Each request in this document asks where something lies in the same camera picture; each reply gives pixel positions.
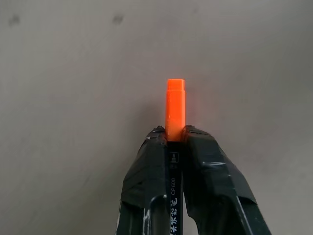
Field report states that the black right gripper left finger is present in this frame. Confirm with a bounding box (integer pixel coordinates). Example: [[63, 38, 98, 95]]
[[113, 125, 170, 235]]

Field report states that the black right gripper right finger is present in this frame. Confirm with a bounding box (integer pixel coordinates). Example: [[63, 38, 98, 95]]
[[180, 124, 272, 235]]

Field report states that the black marker pen orange cap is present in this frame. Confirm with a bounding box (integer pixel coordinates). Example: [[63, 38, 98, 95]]
[[160, 78, 189, 235]]

